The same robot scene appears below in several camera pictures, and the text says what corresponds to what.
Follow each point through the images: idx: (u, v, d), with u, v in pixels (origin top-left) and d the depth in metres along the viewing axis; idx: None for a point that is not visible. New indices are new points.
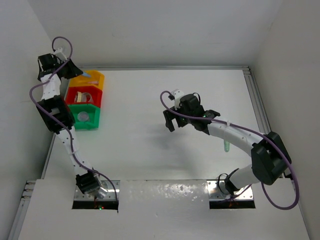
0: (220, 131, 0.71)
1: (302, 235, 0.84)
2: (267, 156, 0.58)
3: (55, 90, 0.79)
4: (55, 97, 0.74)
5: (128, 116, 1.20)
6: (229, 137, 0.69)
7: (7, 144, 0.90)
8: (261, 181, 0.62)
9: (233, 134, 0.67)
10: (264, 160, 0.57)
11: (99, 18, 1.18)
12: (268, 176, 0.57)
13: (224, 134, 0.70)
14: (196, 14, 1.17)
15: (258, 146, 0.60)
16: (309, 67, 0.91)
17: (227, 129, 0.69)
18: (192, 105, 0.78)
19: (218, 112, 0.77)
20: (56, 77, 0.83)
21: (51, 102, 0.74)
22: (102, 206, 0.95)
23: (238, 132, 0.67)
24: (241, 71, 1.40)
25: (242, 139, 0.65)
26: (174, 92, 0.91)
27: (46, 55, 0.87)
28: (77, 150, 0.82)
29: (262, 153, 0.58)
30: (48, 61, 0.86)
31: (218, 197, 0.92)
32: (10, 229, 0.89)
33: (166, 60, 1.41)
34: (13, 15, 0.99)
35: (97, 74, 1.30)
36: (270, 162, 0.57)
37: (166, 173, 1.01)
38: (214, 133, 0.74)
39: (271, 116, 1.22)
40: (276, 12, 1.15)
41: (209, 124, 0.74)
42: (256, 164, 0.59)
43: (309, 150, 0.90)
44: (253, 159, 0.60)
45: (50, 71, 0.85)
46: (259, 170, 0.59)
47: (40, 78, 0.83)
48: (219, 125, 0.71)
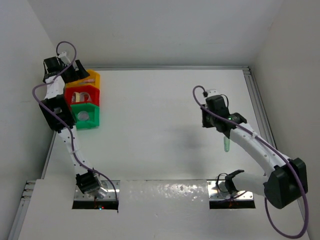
0: (243, 141, 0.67)
1: (302, 235, 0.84)
2: (286, 182, 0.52)
3: (58, 90, 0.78)
4: (58, 96, 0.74)
5: (128, 116, 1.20)
6: (250, 150, 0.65)
7: (7, 144, 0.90)
8: (270, 200, 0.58)
9: (256, 149, 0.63)
10: (282, 187, 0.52)
11: (99, 18, 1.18)
12: (279, 201, 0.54)
13: (246, 145, 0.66)
14: (196, 14, 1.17)
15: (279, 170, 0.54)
16: (309, 67, 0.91)
17: (251, 141, 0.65)
18: (218, 105, 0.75)
19: (246, 120, 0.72)
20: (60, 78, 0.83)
21: (53, 102, 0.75)
22: (102, 206, 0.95)
23: (262, 149, 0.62)
24: (241, 71, 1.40)
25: (264, 157, 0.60)
26: (209, 90, 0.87)
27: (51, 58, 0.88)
28: (78, 149, 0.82)
29: (282, 179, 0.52)
30: (53, 64, 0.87)
31: (218, 197, 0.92)
32: (10, 229, 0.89)
33: (166, 60, 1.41)
34: (14, 15, 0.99)
35: (93, 73, 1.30)
36: (286, 189, 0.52)
37: (166, 173, 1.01)
38: (235, 140, 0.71)
39: (271, 116, 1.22)
40: (276, 12, 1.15)
41: (233, 129, 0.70)
42: (271, 186, 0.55)
43: (309, 150, 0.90)
44: (271, 181, 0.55)
45: (54, 73, 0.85)
46: (273, 193, 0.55)
47: (45, 80, 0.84)
48: (244, 134, 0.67)
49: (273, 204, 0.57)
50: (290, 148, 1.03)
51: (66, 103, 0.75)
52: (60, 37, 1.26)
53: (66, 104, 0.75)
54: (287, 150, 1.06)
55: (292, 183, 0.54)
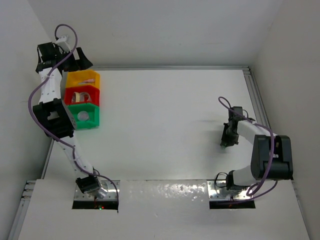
0: (245, 128, 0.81)
1: (302, 235, 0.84)
2: (265, 145, 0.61)
3: (54, 91, 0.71)
4: (56, 100, 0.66)
5: (127, 116, 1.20)
6: (249, 133, 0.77)
7: (7, 144, 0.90)
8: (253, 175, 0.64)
9: (251, 128, 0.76)
10: (260, 147, 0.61)
11: (99, 18, 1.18)
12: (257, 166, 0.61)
13: (247, 130, 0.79)
14: (196, 13, 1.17)
15: (262, 136, 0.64)
16: (309, 66, 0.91)
17: (250, 125, 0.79)
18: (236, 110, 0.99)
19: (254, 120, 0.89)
20: (55, 72, 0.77)
21: (49, 106, 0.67)
22: (102, 206, 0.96)
23: (256, 128, 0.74)
24: (241, 71, 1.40)
25: (255, 131, 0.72)
26: None
27: (46, 44, 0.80)
28: (79, 156, 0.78)
29: (262, 141, 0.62)
30: (48, 52, 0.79)
31: (218, 198, 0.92)
32: (10, 229, 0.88)
33: (166, 60, 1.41)
34: (13, 15, 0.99)
35: (92, 73, 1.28)
36: (264, 152, 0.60)
37: (166, 173, 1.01)
38: (242, 132, 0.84)
39: (271, 116, 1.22)
40: (276, 12, 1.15)
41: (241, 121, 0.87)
42: (254, 152, 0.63)
43: (309, 149, 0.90)
44: (254, 146, 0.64)
45: (49, 64, 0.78)
46: (255, 160, 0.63)
47: (39, 72, 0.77)
48: (247, 123, 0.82)
49: (255, 176, 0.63)
50: None
51: (64, 109, 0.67)
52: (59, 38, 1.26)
53: (64, 110, 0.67)
54: None
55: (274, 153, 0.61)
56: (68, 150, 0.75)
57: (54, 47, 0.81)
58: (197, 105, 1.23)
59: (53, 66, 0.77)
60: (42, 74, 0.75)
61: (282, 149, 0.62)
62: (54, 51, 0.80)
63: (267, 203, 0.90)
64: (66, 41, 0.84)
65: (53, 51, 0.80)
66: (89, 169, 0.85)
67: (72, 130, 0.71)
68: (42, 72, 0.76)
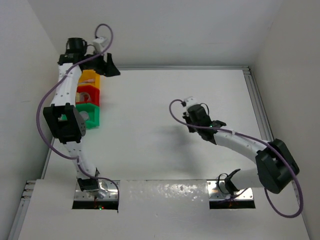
0: (227, 141, 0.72)
1: (302, 236, 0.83)
2: (271, 162, 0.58)
3: (69, 93, 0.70)
4: (67, 106, 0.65)
5: (127, 116, 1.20)
6: (235, 145, 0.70)
7: (7, 144, 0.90)
8: (268, 189, 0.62)
9: (238, 143, 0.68)
10: (269, 168, 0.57)
11: (99, 18, 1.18)
12: (274, 184, 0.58)
13: (230, 142, 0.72)
14: (196, 13, 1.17)
15: (262, 153, 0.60)
16: (309, 67, 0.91)
17: (233, 138, 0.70)
18: (199, 115, 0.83)
19: (224, 122, 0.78)
20: (75, 70, 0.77)
21: (60, 110, 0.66)
22: (102, 206, 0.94)
23: (244, 141, 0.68)
24: (241, 71, 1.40)
25: (247, 147, 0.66)
26: (186, 99, 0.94)
27: (76, 39, 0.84)
28: (84, 160, 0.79)
29: (267, 160, 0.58)
30: (76, 46, 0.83)
31: (218, 197, 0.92)
32: (10, 229, 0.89)
33: (166, 60, 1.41)
34: (13, 15, 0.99)
35: (91, 73, 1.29)
36: (275, 171, 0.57)
37: (166, 173, 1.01)
38: (221, 143, 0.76)
39: (271, 116, 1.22)
40: (276, 12, 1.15)
41: (215, 133, 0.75)
42: (261, 172, 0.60)
43: (309, 149, 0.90)
44: (259, 167, 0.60)
45: (71, 57, 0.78)
46: (266, 178, 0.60)
47: (60, 64, 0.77)
48: (225, 134, 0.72)
49: (272, 190, 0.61)
50: (290, 148, 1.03)
51: (73, 116, 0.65)
52: (58, 38, 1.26)
53: (74, 117, 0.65)
54: None
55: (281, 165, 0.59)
56: (74, 152, 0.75)
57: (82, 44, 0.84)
58: None
59: (74, 63, 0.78)
60: (62, 70, 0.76)
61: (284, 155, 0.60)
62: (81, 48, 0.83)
63: (267, 203, 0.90)
64: (100, 43, 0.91)
65: (81, 47, 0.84)
66: (92, 172, 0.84)
67: (79, 136, 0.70)
68: (62, 66, 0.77)
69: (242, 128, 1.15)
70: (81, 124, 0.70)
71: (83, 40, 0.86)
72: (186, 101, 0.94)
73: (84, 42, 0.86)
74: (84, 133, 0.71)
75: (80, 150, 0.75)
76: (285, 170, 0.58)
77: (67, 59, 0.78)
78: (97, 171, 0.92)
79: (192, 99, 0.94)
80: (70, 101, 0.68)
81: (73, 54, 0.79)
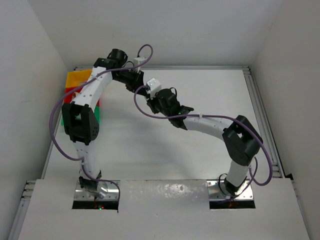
0: (196, 124, 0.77)
1: (302, 236, 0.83)
2: (237, 137, 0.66)
3: (91, 95, 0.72)
4: (84, 108, 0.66)
5: (128, 116, 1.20)
6: (204, 128, 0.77)
7: (7, 143, 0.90)
8: (241, 164, 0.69)
9: (205, 124, 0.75)
10: (235, 142, 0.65)
11: (99, 18, 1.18)
12: (243, 157, 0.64)
13: (199, 126, 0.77)
14: (196, 13, 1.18)
15: (229, 131, 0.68)
16: (309, 66, 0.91)
17: (200, 120, 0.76)
18: (170, 102, 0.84)
19: (192, 107, 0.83)
20: (105, 76, 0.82)
21: (77, 109, 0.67)
22: (102, 206, 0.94)
23: (210, 122, 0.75)
24: (241, 71, 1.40)
25: (214, 127, 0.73)
26: (149, 83, 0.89)
27: (119, 50, 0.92)
28: (89, 162, 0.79)
29: (232, 136, 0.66)
30: (117, 57, 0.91)
31: (218, 197, 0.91)
32: (10, 229, 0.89)
33: (166, 60, 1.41)
34: (14, 15, 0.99)
35: None
36: (241, 144, 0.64)
37: (166, 174, 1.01)
38: (192, 127, 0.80)
39: (271, 116, 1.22)
40: (276, 12, 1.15)
41: (184, 119, 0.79)
42: (231, 149, 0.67)
43: (309, 149, 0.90)
44: (227, 144, 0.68)
45: (106, 64, 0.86)
46: (236, 153, 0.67)
47: (95, 66, 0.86)
48: (194, 118, 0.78)
49: (243, 165, 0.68)
50: (289, 147, 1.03)
51: (88, 119, 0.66)
52: (58, 38, 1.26)
53: (88, 120, 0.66)
54: (287, 150, 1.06)
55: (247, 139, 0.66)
56: (81, 152, 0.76)
57: (122, 57, 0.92)
58: (197, 105, 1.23)
59: (106, 69, 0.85)
60: (94, 72, 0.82)
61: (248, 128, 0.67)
62: (119, 59, 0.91)
63: (267, 203, 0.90)
64: (140, 61, 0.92)
65: (120, 58, 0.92)
66: (95, 174, 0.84)
67: (88, 139, 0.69)
68: (96, 68, 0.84)
69: None
70: (94, 129, 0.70)
71: (125, 54, 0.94)
72: (149, 85, 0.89)
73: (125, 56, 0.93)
74: (93, 138, 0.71)
75: (87, 152, 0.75)
76: (251, 143, 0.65)
77: (102, 62, 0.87)
78: (100, 172, 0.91)
79: (154, 82, 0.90)
80: (89, 103, 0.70)
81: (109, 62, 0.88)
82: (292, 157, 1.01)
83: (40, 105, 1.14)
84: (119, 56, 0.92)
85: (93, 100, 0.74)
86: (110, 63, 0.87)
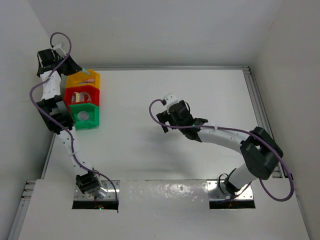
0: (210, 136, 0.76)
1: (302, 236, 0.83)
2: (256, 150, 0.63)
3: (55, 88, 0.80)
4: (56, 97, 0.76)
5: (127, 116, 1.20)
6: (219, 140, 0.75)
7: (7, 144, 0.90)
8: (258, 177, 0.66)
9: (222, 137, 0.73)
10: (254, 156, 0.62)
11: (99, 18, 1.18)
12: (263, 170, 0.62)
13: (214, 137, 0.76)
14: (196, 14, 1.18)
15: (247, 144, 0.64)
16: (310, 66, 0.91)
17: (215, 132, 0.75)
18: (182, 115, 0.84)
19: (206, 119, 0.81)
20: (56, 74, 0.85)
21: (51, 102, 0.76)
22: (102, 206, 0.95)
23: (226, 134, 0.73)
24: (241, 71, 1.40)
25: (231, 139, 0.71)
26: (166, 97, 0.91)
27: (45, 50, 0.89)
28: (78, 151, 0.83)
29: (251, 149, 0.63)
30: (48, 57, 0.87)
31: (218, 197, 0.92)
32: (10, 229, 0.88)
33: (166, 60, 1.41)
34: (13, 15, 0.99)
35: (93, 73, 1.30)
36: (261, 158, 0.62)
37: (166, 174, 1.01)
38: (206, 139, 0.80)
39: (271, 115, 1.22)
40: (276, 12, 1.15)
41: (199, 131, 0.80)
42: (248, 162, 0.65)
43: (309, 149, 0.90)
44: (245, 156, 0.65)
45: (49, 67, 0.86)
46: (254, 167, 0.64)
47: (40, 75, 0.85)
48: (208, 130, 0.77)
49: (260, 177, 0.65)
50: (289, 147, 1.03)
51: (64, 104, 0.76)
52: (58, 39, 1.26)
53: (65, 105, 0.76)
54: (287, 150, 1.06)
55: (266, 151, 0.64)
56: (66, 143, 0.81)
57: (53, 54, 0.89)
58: (197, 105, 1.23)
59: (53, 68, 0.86)
60: (43, 76, 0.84)
61: (266, 140, 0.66)
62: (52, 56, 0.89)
63: (268, 203, 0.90)
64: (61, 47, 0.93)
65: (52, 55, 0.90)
66: (89, 166, 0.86)
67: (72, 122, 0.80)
68: (43, 75, 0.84)
69: (243, 128, 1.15)
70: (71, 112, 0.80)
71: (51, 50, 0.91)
72: (166, 100, 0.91)
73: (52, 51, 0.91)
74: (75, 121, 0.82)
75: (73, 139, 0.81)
76: (270, 156, 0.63)
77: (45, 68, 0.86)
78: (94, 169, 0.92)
79: (171, 97, 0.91)
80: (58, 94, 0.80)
81: (50, 64, 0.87)
82: (292, 157, 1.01)
83: None
84: (49, 55, 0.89)
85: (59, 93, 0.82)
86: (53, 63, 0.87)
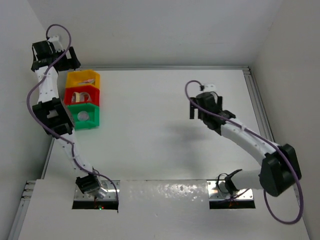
0: (234, 134, 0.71)
1: (302, 236, 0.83)
2: (278, 168, 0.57)
3: (52, 89, 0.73)
4: (55, 100, 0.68)
5: (127, 116, 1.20)
6: (242, 142, 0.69)
7: (7, 144, 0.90)
8: (266, 191, 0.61)
9: (246, 140, 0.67)
10: (273, 171, 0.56)
11: (99, 18, 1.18)
12: (275, 187, 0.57)
13: (237, 138, 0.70)
14: (196, 13, 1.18)
15: (270, 157, 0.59)
16: (310, 67, 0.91)
17: (241, 133, 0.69)
18: (208, 103, 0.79)
19: (234, 115, 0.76)
20: (52, 71, 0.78)
21: (48, 105, 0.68)
22: (102, 206, 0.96)
23: (252, 140, 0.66)
24: (241, 71, 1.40)
25: (254, 146, 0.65)
26: (206, 85, 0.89)
27: (41, 42, 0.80)
28: (78, 154, 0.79)
29: (273, 163, 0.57)
30: (43, 50, 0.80)
31: (218, 198, 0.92)
32: (10, 230, 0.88)
33: (166, 60, 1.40)
34: (13, 15, 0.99)
35: (92, 73, 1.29)
36: (279, 175, 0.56)
37: (166, 174, 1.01)
38: (227, 136, 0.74)
39: (271, 115, 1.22)
40: (276, 12, 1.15)
41: (223, 124, 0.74)
42: (265, 174, 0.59)
43: (309, 149, 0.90)
44: (263, 168, 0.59)
45: (45, 62, 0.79)
46: (268, 181, 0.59)
47: (35, 71, 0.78)
48: (234, 127, 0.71)
49: (269, 193, 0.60)
50: (289, 147, 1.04)
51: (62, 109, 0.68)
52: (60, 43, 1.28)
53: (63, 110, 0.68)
54: None
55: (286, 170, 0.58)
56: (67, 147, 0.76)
57: (48, 46, 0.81)
58: None
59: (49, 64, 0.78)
60: (39, 73, 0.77)
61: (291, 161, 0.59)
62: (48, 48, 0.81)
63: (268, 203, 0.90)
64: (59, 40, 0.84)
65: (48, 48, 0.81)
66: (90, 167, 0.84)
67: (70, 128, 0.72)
68: (38, 71, 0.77)
69: None
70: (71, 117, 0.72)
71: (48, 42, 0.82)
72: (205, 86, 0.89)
73: (49, 43, 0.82)
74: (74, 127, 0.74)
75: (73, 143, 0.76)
76: (288, 176, 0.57)
77: (40, 63, 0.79)
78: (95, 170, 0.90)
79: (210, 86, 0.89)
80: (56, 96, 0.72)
81: (46, 59, 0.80)
82: None
83: None
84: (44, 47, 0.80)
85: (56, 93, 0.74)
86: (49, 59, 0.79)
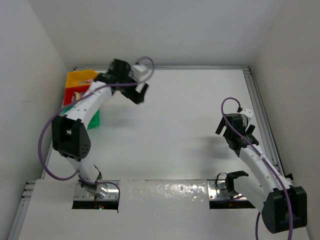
0: (250, 160, 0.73)
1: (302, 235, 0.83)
2: (283, 206, 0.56)
3: (86, 109, 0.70)
4: (75, 123, 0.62)
5: (127, 116, 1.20)
6: (255, 171, 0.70)
7: (7, 143, 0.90)
8: (265, 225, 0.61)
9: (260, 169, 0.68)
10: (275, 208, 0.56)
11: (98, 18, 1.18)
12: (273, 224, 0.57)
13: (252, 164, 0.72)
14: (196, 13, 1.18)
15: (277, 193, 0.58)
16: (309, 66, 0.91)
17: (257, 161, 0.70)
18: (234, 123, 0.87)
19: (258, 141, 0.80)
20: (105, 91, 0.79)
21: (66, 122, 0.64)
22: (102, 206, 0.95)
23: (267, 171, 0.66)
24: (241, 71, 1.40)
25: (266, 177, 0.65)
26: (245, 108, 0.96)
27: (122, 62, 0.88)
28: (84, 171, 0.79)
29: (278, 200, 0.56)
30: (120, 69, 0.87)
31: (218, 197, 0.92)
32: (9, 230, 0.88)
33: (166, 60, 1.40)
34: (13, 15, 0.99)
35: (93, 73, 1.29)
36: (280, 213, 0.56)
37: (166, 174, 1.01)
38: (244, 160, 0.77)
39: (271, 116, 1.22)
40: (276, 12, 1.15)
41: (243, 147, 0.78)
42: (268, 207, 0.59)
43: (309, 149, 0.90)
44: (268, 202, 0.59)
45: (106, 80, 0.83)
46: (268, 215, 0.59)
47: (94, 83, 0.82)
48: (252, 154, 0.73)
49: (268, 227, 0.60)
50: (289, 147, 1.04)
51: (77, 135, 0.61)
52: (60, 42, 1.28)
53: (77, 137, 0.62)
54: (287, 150, 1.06)
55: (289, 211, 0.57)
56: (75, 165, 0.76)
57: (126, 68, 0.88)
58: (197, 105, 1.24)
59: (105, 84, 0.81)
60: (93, 87, 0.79)
61: (298, 204, 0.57)
62: (123, 71, 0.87)
63: None
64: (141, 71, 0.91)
65: (123, 71, 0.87)
66: (93, 179, 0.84)
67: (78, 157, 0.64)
68: (95, 83, 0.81)
69: None
70: (84, 146, 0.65)
71: (127, 64, 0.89)
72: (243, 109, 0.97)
73: (128, 66, 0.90)
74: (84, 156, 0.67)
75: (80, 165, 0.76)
76: None
77: (102, 78, 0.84)
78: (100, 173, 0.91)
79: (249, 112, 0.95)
80: (82, 118, 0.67)
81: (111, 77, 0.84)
82: (292, 157, 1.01)
83: (40, 105, 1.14)
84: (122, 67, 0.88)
85: (87, 116, 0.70)
86: (110, 79, 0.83)
